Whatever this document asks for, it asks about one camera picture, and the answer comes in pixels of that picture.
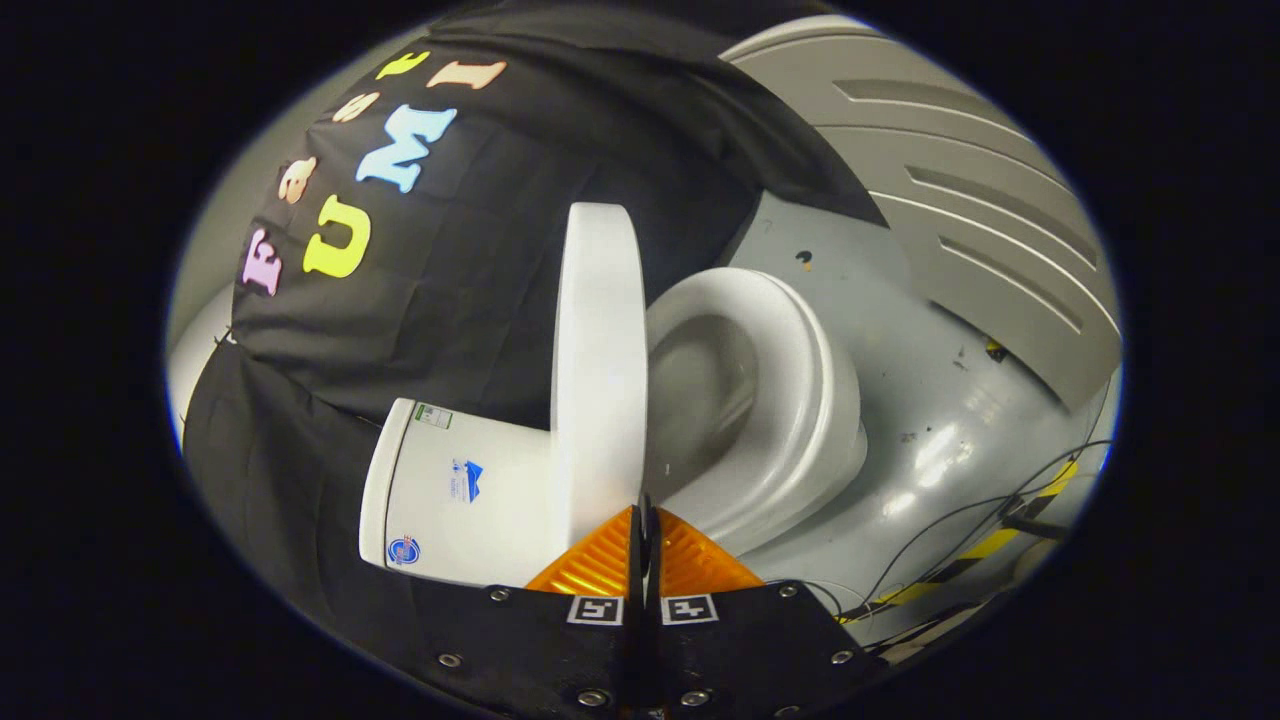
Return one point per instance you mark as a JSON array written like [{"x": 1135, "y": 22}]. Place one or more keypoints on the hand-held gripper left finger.
[{"x": 560, "y": 650}]

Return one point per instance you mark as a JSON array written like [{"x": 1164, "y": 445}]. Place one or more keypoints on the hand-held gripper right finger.
[{"x": 740, "y": 650}]

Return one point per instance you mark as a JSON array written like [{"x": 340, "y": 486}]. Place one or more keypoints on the white toilet lid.
[{"x": 600, "y": 380}]

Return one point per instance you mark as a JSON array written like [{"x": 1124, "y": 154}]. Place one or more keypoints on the white toilet with tank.
[{"x": 470, "y": 520}]

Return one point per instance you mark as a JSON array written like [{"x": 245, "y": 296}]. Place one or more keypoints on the black backdrop cloth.
[{"x": 480, "y": 270}]

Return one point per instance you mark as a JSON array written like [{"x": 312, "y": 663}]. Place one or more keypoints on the white appliance with slots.
[{"x": 960, "y": 150}]

